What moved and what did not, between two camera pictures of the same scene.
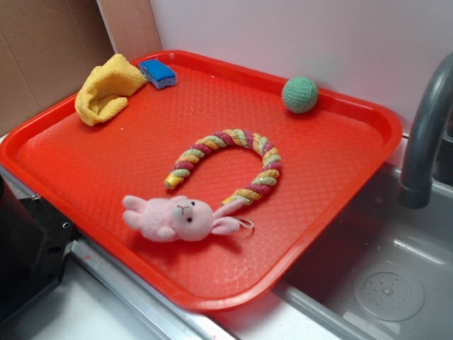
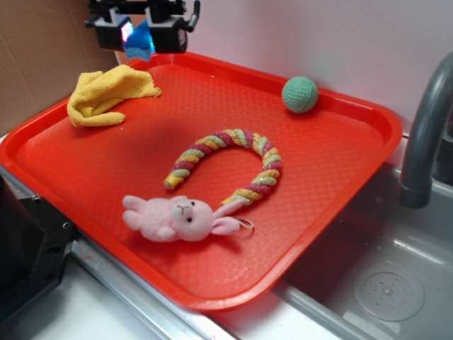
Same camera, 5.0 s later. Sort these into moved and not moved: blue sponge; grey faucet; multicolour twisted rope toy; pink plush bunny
Moved: blue sponge
Not moved: pink plush bunny; multicolour twisted rope toy; grey faucet
